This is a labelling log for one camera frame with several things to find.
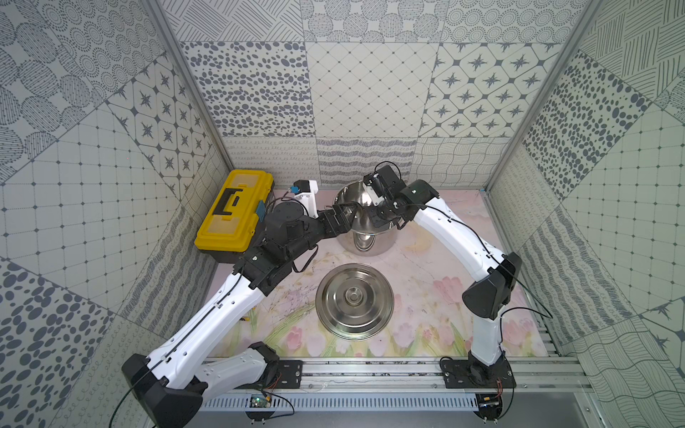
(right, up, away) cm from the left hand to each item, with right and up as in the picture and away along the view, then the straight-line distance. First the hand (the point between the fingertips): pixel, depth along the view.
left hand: (345, 201), depth 64 cm
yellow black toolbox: (-39, -6, +24) cm, 46 cm away
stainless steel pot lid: (+2, -32, +22) cm, 39 cm away
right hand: (+10, -4, +18) cm, 21 cm away
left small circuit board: (-22, -55, +7) cm, 59 cm away
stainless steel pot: (+6, -13, +32) cm, 34 cm away
